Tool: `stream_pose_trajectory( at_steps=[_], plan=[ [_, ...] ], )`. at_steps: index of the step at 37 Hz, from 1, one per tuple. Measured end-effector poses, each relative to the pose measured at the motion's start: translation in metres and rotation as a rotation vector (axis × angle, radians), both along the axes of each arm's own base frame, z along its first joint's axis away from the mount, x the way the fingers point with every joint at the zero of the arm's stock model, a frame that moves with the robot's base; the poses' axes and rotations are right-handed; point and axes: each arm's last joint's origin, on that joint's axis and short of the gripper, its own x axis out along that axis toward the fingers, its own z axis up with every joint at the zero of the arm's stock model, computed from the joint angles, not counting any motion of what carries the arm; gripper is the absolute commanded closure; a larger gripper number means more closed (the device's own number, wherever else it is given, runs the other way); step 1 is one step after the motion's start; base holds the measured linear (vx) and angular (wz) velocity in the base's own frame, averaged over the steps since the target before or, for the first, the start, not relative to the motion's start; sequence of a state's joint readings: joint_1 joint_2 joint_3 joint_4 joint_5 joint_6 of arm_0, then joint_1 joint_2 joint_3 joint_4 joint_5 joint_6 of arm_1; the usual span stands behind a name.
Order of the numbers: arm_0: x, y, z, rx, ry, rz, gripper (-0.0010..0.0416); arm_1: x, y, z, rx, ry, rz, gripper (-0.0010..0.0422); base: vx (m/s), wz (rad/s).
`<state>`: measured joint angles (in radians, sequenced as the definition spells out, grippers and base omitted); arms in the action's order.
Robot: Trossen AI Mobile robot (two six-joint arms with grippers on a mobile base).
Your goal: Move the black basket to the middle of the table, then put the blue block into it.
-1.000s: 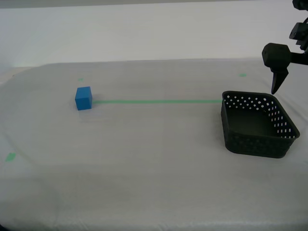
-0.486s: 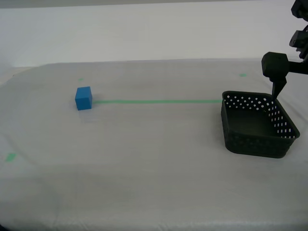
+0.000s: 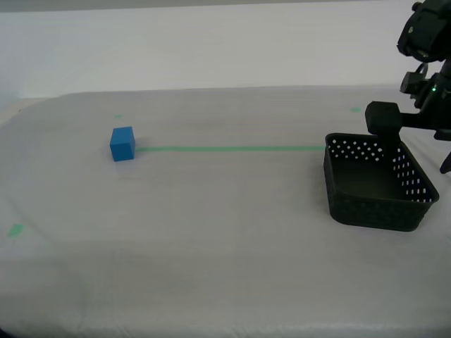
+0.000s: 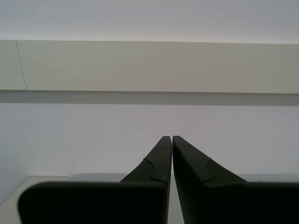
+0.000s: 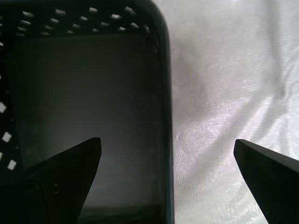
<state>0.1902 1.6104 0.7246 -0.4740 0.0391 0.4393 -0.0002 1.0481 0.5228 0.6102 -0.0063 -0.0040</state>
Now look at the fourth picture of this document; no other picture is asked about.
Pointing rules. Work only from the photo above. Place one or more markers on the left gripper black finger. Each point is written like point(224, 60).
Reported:
point(233, 205)
point(93, 203)

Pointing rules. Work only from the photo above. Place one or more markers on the beige horizontal wall panel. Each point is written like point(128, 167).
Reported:
point(149, 67)

